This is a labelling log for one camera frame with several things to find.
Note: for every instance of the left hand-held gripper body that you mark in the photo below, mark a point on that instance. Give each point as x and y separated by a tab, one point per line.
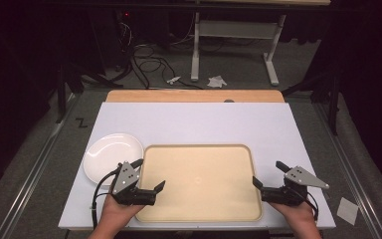
126	181

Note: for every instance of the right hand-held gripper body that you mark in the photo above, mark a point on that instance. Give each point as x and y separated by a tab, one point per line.
291	192

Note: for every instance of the person's right hand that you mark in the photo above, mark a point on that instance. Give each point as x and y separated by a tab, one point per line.
298	214

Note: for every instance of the person's left hand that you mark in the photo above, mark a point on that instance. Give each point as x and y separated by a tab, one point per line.
116	214

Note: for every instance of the white plate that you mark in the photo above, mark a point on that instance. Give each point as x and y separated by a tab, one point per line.
109	152

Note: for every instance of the beige tray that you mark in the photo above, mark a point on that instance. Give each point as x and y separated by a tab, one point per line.
199	182

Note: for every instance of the flat white paper sheet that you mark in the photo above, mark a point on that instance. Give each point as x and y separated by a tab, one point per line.
347	210

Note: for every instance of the white table mat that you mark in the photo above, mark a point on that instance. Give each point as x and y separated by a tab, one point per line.
195	122

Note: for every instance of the black metal stand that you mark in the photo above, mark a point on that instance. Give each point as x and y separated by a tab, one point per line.
331	99
63	96

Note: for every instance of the small white plug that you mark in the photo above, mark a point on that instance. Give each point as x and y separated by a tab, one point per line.
173	80

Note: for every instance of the crumpled white paper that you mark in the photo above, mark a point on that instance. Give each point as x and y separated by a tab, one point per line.
216	81

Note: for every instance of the metal floor rail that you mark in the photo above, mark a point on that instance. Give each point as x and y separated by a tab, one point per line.
348	159
30	179

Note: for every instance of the white desk frame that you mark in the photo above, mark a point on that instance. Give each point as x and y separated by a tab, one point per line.
235	30

